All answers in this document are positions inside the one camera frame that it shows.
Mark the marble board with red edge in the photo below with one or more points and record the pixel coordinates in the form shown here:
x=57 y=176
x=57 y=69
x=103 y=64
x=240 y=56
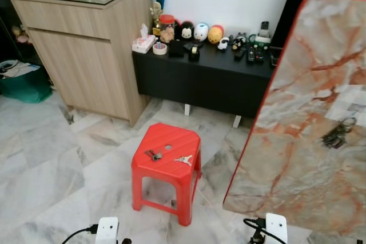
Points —
x=297 y=175

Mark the white paper patch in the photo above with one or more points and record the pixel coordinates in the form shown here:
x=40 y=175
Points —
x=349 y=101

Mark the green storage bin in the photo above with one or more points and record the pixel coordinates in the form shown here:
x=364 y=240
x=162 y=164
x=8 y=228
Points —
x=26 y=87

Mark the small gold trophy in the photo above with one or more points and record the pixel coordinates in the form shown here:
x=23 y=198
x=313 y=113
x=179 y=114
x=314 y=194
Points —
x=155 y=12

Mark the white round plush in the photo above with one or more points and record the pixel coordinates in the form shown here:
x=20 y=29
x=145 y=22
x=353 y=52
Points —
x=201 y=31

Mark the small panda toy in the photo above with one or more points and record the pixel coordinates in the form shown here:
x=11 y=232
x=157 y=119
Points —
x=223 y=43

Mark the black low sideboard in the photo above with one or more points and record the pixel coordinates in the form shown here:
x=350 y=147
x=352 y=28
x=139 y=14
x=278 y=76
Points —
x=200 y=78

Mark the red plastic stool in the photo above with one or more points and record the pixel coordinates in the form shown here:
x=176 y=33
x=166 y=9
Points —
x=171 y=172

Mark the black remote control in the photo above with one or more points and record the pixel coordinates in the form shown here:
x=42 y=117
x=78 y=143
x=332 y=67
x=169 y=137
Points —
x=255 y=54

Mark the black mouse plush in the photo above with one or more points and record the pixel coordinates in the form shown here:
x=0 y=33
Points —
x=186 y=30

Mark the light wooden cabinet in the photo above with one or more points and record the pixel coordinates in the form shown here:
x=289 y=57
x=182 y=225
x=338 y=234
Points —
x=86 y=55

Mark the white tape roll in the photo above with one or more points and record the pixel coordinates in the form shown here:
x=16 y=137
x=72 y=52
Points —
x=159 y=48

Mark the yellow round plush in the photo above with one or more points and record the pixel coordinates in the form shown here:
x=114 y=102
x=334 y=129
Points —
x=215 y=34

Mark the clear jar with red lid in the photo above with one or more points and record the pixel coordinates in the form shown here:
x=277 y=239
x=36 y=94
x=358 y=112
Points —
x=167 y=27

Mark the pink tissue box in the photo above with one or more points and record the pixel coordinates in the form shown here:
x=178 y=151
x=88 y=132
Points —
x=143 y=43

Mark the dark key bunch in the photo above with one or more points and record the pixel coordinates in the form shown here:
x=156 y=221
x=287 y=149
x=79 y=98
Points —
x=153 y=155

